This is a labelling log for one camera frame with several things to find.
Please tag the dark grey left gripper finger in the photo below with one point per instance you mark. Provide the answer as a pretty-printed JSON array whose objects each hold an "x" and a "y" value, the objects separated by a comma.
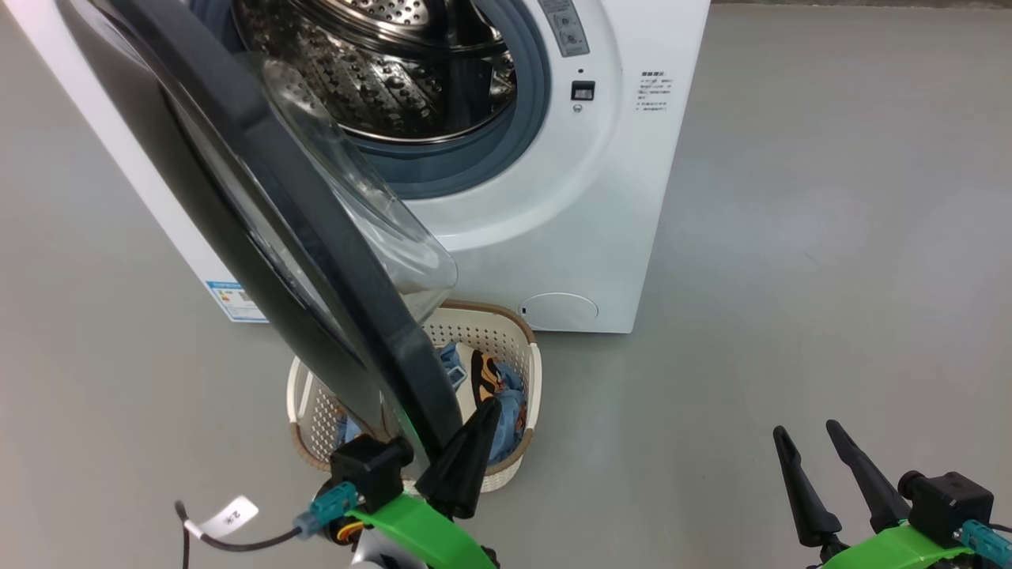
[{"x": 466, "y": 466}]

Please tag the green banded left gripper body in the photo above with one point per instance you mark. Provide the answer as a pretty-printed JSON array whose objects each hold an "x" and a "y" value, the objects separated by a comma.
[{"x": 419, "y": 537}]

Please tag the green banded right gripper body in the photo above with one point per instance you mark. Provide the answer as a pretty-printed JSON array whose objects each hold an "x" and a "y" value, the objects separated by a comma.
[{"x": 901, "y": 549}]

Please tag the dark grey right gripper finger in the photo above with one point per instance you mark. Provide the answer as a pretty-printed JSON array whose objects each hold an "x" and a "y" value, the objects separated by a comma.
[
  {"x": 806, "y": 506},
  {"x": 877, "y": 498}
]

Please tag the blue bear print pyjama garment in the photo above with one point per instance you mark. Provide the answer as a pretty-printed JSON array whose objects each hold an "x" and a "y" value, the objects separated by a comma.
[{"x": 510, "y": 419}]

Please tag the black round glass washer door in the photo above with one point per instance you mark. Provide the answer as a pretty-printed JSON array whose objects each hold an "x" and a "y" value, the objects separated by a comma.
[{"x": 316, "y": 237}]

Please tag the white front-load washing machine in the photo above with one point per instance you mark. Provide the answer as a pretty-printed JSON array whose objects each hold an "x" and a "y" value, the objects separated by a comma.
[{"x": 569, "y": 197}]

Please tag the black door latch socket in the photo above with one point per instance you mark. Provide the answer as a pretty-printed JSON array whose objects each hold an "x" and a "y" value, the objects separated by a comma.
[{"x": 583, "y": 91}]

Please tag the cream perforated laundry basket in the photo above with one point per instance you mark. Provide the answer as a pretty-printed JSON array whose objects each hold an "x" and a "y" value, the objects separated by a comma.
[{"x": 506, "y": 332}]

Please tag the round white filter cover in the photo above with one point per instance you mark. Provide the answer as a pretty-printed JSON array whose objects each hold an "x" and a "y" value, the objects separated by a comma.
[{"x": 560, "y": 308}]

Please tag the blue energy label sticker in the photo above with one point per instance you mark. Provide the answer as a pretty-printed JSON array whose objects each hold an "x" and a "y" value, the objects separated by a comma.
[{"x": 233, "y": 304}]

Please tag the printed text notice label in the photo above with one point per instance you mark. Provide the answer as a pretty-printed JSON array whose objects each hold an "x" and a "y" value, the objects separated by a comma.
[{"x": 655, "y": 91}]

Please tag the grey warning pictogram sticker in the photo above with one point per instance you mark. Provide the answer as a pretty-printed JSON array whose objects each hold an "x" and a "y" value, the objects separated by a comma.
[{"x": 565, "y": 28}]

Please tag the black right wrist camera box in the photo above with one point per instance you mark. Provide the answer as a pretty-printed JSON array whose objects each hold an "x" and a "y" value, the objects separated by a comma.
[{"x": 949, "y": 502}]

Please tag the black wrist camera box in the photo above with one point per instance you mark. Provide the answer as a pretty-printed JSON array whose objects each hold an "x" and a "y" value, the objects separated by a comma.
[
  {"x": 371, "y": 470},
  {"x": 949, "y": 502}
]

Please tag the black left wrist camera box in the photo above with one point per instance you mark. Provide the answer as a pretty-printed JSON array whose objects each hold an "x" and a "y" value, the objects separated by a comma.
[{"x": 371, "y": 470}]

